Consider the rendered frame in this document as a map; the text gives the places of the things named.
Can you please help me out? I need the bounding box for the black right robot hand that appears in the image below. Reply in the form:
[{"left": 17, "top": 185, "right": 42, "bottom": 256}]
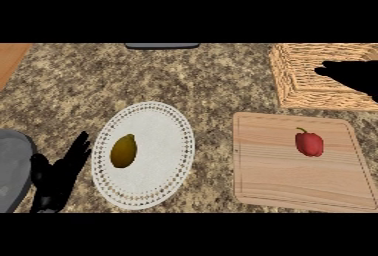
[{"left": 313, "top": 60, "right": 378, "bottom": 104}]

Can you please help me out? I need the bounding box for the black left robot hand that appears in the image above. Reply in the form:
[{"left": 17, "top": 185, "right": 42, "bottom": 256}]
[{"left": 28, "top": 130, "right": 93, "bottom": 214}]

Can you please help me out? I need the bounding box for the wicker basket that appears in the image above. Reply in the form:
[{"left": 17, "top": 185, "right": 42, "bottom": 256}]
[{"left": 267, "top": 43, "right": 378, "bottom": 112}]

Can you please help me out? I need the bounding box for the red bell pepper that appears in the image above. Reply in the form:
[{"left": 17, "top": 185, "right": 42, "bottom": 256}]
[{"left": 293, "top": 126, "right": 324, "bottom": 158}]

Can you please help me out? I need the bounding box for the white lace round placemat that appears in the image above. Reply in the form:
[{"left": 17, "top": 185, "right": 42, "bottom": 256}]
[{"left": 90, "top": 101, "right": 196, "bottom": 211}]

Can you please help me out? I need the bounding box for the brown wooden panel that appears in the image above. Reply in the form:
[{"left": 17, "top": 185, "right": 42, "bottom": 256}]
[{"left": 0, "top": 43, "right": 34, "bottom": 92}]

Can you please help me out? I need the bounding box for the pale wooden cutting board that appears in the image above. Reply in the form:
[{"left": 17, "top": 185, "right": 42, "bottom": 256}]
[{"left": 231, "top": 111, "right": 378, "bottom": 214}]

